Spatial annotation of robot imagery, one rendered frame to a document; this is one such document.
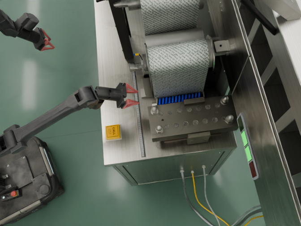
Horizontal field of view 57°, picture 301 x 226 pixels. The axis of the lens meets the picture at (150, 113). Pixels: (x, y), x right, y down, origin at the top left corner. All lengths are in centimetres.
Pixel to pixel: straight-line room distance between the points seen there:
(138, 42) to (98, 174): 116
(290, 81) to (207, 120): 61
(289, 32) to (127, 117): 92
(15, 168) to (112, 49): 119
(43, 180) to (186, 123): 124
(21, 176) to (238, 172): 164
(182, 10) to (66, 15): 212
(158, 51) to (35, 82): 190
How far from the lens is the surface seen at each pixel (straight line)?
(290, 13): 79
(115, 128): 141
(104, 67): 161
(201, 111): 131
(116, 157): 140
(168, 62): 111
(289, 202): 89
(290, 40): 77
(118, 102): 126
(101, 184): 232
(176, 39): 125
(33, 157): 230
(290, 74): 75
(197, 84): 128
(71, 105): 120
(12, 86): 295
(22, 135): 129
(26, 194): 226
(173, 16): 125
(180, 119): 129
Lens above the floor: 223
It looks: 67 degrees down
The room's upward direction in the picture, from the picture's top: 11 degrees counter-clockwise
